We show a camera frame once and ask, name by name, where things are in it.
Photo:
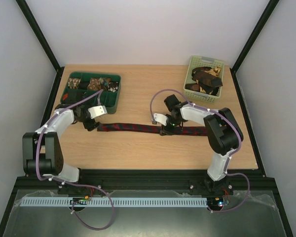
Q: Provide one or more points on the light green plastic basket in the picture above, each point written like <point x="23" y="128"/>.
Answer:
<point x="199" y="61"/>

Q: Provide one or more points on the light blue cable duct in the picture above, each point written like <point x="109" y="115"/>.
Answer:
<point x="115" y="201"/>

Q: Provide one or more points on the rolled tie brown white pattern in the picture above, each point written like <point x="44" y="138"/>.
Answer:
<point x="73" y="83"/>

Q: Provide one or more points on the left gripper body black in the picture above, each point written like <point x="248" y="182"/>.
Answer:
<point x="90" y="126"/>

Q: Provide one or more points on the red navy striped tie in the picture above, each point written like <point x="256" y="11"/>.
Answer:
<point x="153" y="129"/>

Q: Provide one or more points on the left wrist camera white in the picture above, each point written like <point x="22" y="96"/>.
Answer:
<point x="97" y="111"/>

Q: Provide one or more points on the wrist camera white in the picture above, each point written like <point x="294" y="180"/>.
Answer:
<point x="97" y="111"/>
<point x="159" y="118"/>

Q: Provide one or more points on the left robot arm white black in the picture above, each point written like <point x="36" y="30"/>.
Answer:
<point x="42" y="153"/>

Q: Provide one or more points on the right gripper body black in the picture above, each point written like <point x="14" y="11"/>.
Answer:
<point x="166" y="131"/>

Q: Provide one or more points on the rolled tie orange brown pattern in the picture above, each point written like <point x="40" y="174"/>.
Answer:
<point x="94" y="84"/>

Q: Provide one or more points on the black aluminium frame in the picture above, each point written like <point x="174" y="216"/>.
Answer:
<point x="154" y="180"/>

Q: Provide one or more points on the rolled tie teal brown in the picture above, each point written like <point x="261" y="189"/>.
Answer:
<point x="105" y="83"/>

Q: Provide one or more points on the green compartment tray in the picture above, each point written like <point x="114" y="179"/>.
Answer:
<point x="100" y="97"/>

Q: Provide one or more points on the pile of brown ties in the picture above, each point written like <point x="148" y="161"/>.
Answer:
<point x="206" y="80"/>

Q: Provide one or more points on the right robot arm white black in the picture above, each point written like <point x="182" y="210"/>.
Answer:
<point x="223" y="132"/>

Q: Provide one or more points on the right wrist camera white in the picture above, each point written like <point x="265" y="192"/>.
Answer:
<point x="159" y="118"/>

